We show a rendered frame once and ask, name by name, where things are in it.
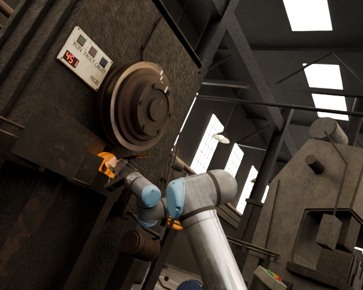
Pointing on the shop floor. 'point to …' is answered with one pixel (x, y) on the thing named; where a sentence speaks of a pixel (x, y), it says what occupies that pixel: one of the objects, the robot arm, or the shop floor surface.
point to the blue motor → (191, 285)
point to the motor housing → (129, 245)
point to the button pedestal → (268, 280)
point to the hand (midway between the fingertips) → (106, 164)
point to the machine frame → (73, 121)
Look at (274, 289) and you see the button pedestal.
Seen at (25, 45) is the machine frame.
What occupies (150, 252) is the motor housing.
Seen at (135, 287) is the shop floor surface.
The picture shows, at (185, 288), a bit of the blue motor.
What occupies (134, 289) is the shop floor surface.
